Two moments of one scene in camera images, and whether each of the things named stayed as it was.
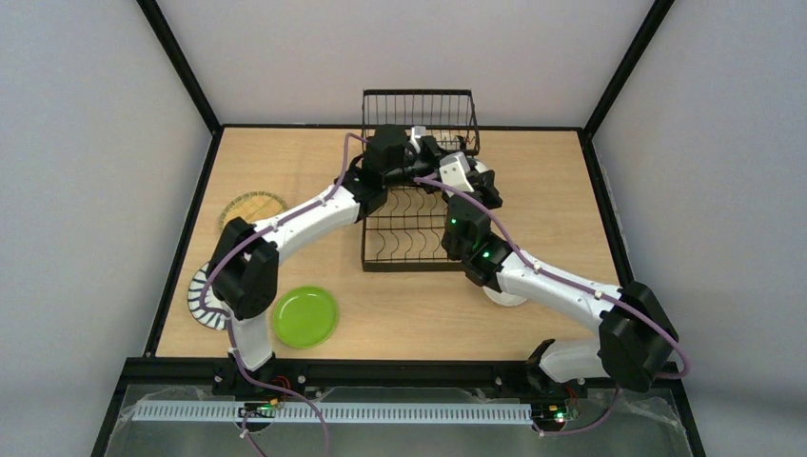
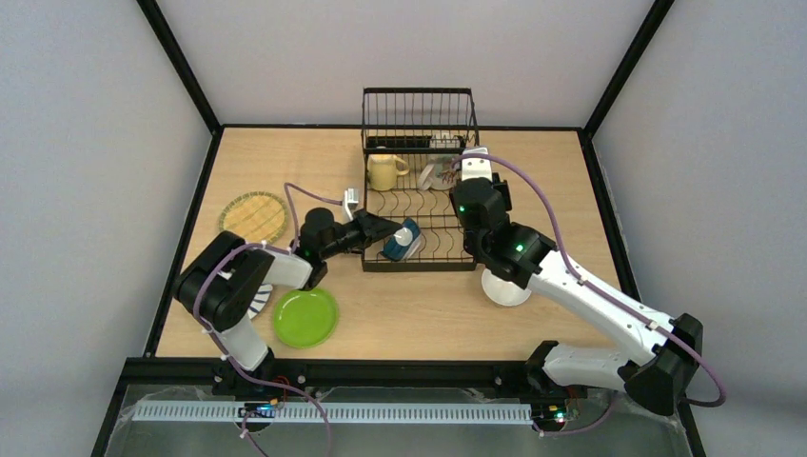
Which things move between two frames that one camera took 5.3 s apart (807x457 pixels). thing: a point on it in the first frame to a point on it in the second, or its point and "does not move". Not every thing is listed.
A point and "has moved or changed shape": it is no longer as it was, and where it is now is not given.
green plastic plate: [305, 316] does not move
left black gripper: [430, 150] to [364, 227]
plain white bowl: [503, 298] does not move
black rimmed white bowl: [481, 167] has moved or changed shape
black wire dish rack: [404, 233] does not move
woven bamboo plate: [252, 206] does not move
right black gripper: [485, 191] to [500, 191]
